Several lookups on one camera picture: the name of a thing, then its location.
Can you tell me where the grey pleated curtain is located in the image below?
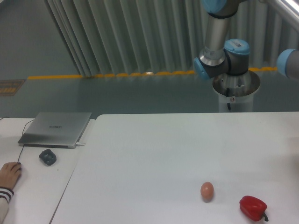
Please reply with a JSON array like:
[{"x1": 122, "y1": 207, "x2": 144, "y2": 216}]
[{"x1": 46, "y1": 0, "x2": 299, "y2": 77}]

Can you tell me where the black mouse cable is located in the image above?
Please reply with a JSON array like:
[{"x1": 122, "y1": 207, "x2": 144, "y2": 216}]
[{"x1": 0, "y1": 116, "x2": 35, "y2": 163}]

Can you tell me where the black pedestal cable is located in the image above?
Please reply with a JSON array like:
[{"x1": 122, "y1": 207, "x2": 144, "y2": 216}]
[{"x1": 225, "y1": 87, "x2": 232, "y2": 112}]

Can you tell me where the silver closed laptop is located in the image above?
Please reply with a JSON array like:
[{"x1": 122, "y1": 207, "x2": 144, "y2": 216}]
[{"x1": 18, "y1": 112, "x2": 92, "y2": 148}]

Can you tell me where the small black gadget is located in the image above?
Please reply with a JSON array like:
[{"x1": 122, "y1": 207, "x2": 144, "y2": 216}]
[{"x1": 39, "y1": 149, "x2": 57, "y2": 166}]

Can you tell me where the red bell pepper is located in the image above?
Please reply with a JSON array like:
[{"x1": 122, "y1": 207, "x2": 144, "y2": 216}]
[{"x1": 239, "y1": 196, "x2": 269, "y2": 222}]

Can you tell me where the striped sleeve forearm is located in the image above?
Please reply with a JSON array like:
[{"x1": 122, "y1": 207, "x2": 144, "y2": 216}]
[{"x1": 0, "y1": 187, "x2": 14, "y2": 223}]

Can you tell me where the brown egg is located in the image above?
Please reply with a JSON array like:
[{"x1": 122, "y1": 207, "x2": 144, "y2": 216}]
[{"x1": 200, "y1": 182, "x2": 214, "y2": 202}]

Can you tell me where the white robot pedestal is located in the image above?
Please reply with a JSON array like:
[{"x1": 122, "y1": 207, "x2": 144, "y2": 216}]
[{"x1": 212, "y1": 70, "x2": 261, "y2": 112}]

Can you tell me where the person's hand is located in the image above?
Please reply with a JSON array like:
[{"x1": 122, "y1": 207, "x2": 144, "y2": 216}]
[{"x1": 0, "y1": 162, "x2": 19, "y2": 190}]

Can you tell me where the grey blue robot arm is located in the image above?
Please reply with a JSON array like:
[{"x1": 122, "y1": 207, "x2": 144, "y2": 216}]
[{"x1": 193, "y1": 0, "x2": 299, "y2": 81}]

